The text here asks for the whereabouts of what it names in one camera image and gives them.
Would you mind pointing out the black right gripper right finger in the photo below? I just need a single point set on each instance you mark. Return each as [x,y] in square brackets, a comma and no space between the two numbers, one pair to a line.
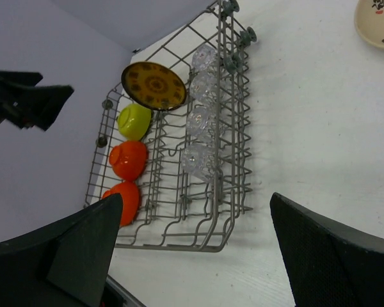
[328,263]

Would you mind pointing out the lime green bowl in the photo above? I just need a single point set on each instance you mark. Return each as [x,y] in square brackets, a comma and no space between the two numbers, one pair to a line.
[133,121]

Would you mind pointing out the clear glass cup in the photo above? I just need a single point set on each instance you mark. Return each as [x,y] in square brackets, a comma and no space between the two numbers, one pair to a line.
[203,57]
[203,87]
[198,160]
[201,124]

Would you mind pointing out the cream plate red marks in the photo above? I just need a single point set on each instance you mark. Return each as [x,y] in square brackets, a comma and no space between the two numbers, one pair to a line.
[369,22]

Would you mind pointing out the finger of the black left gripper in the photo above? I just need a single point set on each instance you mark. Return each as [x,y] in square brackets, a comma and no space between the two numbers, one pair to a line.
[14,83]
[38,106]

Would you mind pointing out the clear glass cup farthest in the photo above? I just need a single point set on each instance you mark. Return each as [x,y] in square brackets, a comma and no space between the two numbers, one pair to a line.
[203,57]

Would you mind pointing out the clear glass cup nearest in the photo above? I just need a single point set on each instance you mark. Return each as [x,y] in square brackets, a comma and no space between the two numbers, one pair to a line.
[198,160]

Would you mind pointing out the orange bowl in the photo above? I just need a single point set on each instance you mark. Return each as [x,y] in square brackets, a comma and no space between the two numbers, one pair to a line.
[131,198]
[128,159]

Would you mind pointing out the yellow patterned plate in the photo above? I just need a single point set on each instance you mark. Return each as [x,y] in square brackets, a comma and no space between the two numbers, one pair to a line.
[154,86]

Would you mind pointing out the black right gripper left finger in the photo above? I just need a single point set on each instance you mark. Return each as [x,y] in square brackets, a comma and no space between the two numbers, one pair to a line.
[65,263]

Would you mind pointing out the grey wire dish rack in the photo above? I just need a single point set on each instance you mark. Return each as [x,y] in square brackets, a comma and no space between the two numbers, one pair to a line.
[173,139]

